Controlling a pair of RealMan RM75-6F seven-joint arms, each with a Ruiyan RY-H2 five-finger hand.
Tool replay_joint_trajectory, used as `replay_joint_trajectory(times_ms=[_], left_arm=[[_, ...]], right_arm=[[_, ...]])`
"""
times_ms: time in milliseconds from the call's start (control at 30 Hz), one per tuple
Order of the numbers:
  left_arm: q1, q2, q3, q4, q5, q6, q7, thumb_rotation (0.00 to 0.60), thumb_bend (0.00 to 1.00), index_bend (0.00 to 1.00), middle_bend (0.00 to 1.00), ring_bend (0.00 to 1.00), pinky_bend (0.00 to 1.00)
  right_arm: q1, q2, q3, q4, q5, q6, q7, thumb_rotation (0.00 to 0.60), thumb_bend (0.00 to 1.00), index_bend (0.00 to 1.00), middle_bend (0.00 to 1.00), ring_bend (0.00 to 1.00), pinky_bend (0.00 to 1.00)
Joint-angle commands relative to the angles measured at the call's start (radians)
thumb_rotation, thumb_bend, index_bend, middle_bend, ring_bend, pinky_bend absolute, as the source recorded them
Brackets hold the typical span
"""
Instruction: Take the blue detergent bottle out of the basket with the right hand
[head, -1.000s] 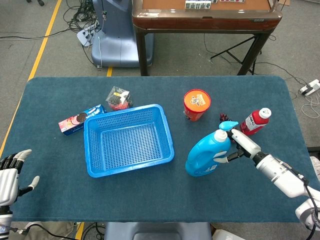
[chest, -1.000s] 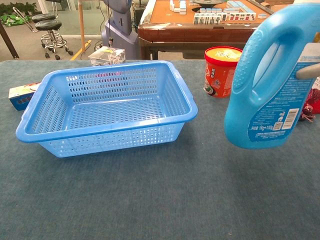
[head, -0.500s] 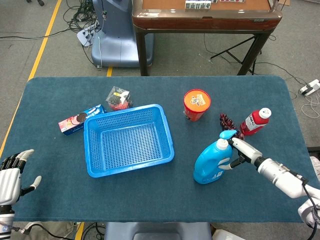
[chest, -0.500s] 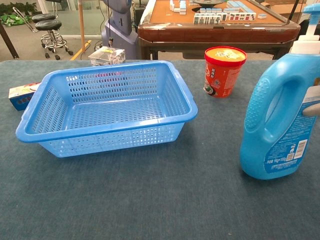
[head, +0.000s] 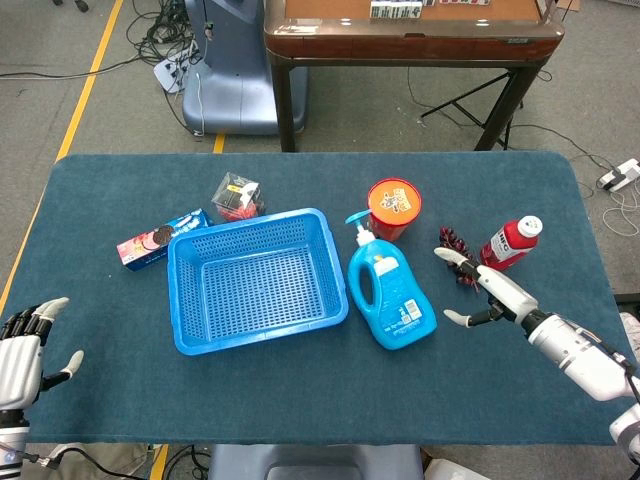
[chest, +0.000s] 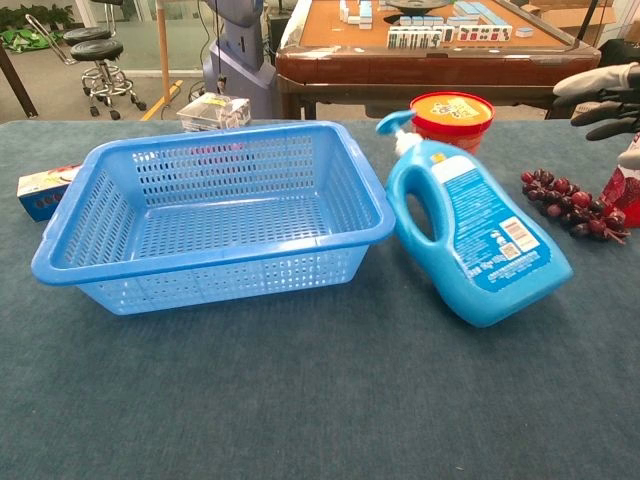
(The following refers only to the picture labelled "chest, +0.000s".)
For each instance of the yellow wooden floor bar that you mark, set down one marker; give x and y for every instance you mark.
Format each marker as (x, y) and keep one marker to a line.
(160, 102)

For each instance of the stacked mahjong tiles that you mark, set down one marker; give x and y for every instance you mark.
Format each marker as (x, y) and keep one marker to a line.
(357, 12)

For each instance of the red instant noodle cup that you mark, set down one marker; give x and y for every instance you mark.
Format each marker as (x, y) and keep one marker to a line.
(450, 112)

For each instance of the black round wheeled stool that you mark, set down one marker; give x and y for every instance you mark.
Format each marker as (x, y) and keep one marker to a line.
(97, 49)
(85, 34)

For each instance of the blue detergent pump bottle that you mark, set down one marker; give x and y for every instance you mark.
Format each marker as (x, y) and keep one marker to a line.
(475, 260)

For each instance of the cardboard box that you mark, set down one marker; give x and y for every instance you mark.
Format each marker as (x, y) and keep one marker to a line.
(575, 17)

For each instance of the white plastic crate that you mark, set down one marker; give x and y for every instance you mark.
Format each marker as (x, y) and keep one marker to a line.
(587, 110)

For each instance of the wooden upright pole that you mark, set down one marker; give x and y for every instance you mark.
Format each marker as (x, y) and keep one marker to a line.
(163, 50)

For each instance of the long row blue-backed mahjong tiles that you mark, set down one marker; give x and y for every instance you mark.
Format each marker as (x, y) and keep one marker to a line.
(477, 11)

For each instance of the green potted plants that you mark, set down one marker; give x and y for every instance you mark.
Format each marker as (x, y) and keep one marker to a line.
(30, 17)

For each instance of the blue grey machine base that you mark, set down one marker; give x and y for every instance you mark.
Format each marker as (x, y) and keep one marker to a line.
(245, 65)

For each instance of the short row blue-backed mahjong tiles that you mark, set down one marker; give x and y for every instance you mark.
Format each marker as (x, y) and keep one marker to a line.
(422, 20)

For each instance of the red snack packet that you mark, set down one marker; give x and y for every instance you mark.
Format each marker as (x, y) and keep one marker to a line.
(627, 192)

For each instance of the black bag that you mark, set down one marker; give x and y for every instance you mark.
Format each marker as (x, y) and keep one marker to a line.
(622, 52)

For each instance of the single mahjong tile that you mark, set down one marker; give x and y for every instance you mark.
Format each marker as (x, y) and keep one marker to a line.
(524, 32)

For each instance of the dark red grape bunch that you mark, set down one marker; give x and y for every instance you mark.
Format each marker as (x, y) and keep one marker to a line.
(565, 201)

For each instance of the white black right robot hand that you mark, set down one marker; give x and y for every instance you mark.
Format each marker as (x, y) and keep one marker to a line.
(610, 95)

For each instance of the clear plastic box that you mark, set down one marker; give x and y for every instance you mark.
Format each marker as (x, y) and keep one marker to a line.
(215, 112)

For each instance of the dark slanted table leg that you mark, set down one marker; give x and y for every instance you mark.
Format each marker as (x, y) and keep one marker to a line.
(17, 80)

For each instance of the blue perforated plastic basket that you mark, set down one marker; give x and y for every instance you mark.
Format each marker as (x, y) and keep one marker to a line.
(200, 280)

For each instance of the row of face-up mahjong tiles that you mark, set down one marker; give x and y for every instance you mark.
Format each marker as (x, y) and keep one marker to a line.
(450, 35)

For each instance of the silver metal tube frame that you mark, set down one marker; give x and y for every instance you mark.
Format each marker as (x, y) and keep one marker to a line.
(47, 35)

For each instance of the blue grey table cloth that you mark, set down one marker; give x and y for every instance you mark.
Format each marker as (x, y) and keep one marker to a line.
(350, 375)

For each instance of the blue white cookie box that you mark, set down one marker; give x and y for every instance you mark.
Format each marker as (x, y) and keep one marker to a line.
(35, 194)

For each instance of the brown mahjong table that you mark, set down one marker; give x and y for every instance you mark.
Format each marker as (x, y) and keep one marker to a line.
(400, 65)

